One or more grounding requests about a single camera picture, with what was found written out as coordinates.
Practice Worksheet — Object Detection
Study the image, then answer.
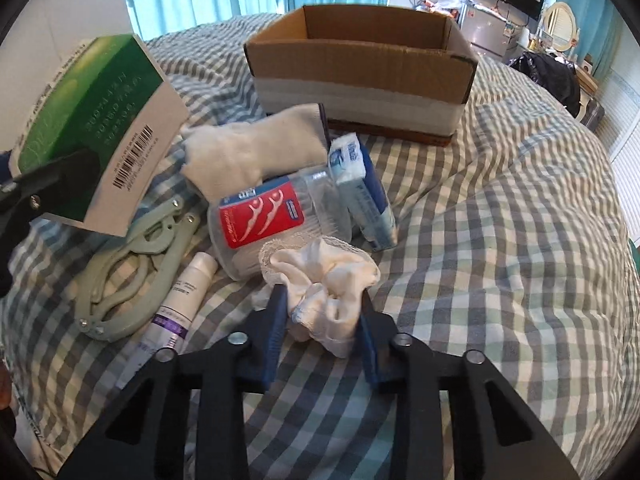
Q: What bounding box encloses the green white medicine box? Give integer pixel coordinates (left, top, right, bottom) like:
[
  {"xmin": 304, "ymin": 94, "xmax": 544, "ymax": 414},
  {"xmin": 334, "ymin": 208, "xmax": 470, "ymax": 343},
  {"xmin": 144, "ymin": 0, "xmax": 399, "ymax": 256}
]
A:
[{"xmin": 9, "ymin": 34, "xmax": 189, "ymax": 236}]

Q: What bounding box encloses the white purple BOP tube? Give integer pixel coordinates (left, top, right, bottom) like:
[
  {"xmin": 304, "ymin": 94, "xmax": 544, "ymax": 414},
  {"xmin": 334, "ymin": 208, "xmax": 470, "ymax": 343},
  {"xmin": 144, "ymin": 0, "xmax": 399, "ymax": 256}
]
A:
[{"xmin": 115, "ymin": 252, "xmax": 218, "ymax": 390}]

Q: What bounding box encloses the pale green folding hanger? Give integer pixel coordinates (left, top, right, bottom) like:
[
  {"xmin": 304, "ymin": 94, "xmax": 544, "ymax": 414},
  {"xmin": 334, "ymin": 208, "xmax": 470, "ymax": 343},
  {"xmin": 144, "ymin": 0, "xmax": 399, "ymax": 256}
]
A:
[{"xmin": 75, "ymin": 197, "xmax": 200, "ymax": 342}]

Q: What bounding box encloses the white grey sock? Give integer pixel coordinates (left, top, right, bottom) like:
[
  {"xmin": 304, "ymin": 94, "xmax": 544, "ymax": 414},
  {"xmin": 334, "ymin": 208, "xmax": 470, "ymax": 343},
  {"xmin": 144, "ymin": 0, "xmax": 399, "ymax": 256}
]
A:
[{"xmin": 181, "ymin": 103, "xmax": 328, "ymax": 204}]

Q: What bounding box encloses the blue white tissue pack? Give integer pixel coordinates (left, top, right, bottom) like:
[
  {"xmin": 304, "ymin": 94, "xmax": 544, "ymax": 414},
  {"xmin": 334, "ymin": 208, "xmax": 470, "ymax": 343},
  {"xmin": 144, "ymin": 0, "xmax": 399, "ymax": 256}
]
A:
[{"xmin": 329, "ymin": 133, "xmax": 398, "ymax": 252}]

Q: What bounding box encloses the clear floss pick box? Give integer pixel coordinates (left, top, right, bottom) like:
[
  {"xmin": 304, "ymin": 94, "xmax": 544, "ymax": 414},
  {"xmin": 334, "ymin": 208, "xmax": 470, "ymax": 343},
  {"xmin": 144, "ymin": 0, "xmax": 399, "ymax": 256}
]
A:
[{"xmin": 207, "ymin": 166, "xmax": 352, "ymax": 281}]

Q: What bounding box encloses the white louvered wardrobe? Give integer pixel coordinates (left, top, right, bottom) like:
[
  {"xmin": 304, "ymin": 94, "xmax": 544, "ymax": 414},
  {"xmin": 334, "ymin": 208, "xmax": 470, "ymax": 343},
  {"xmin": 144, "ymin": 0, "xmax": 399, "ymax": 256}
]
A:
[{"xmin": 597, "ymin": 70, "xmax": 639, "ymax": 246}]

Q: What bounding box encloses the black jacket on chair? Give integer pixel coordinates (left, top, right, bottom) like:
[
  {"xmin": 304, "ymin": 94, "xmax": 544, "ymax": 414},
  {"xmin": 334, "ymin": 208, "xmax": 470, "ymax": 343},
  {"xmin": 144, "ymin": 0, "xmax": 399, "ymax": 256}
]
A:
[{"xmin": 508, "ymin": 52, "xmax": 580, "ymax": 118}]

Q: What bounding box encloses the brown cardboard box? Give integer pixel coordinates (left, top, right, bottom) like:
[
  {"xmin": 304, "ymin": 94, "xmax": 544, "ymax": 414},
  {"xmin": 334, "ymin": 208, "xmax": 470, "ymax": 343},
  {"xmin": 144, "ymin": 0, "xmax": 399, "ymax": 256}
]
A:
[{"xmin": 244, "ymin": 4, "xmax": 478, "ymax": 146}]

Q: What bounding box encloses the silver small fridge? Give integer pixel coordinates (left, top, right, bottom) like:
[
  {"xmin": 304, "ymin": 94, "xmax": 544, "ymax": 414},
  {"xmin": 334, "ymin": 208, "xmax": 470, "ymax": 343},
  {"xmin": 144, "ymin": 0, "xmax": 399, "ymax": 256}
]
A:
[{"xmin": 458, "ymin": 3, "xmax": 518, "ymax": 62}]

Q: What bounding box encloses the teal curtain right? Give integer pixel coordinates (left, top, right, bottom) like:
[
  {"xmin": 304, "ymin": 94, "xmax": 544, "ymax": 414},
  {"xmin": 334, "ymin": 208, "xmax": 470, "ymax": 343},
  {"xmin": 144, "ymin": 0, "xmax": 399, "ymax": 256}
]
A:
[{"xmin": 559, "ymin": 0, "xmax": 623, "ymax": 79}]

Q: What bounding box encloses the oval white vanity mirror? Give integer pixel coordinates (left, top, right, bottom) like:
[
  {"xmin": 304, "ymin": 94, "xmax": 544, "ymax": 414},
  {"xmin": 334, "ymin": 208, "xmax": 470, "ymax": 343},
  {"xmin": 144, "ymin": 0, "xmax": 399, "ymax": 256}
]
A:
[{"xmin": 542, "ymin": 1, "xmax": 578, "ymax": 52}]

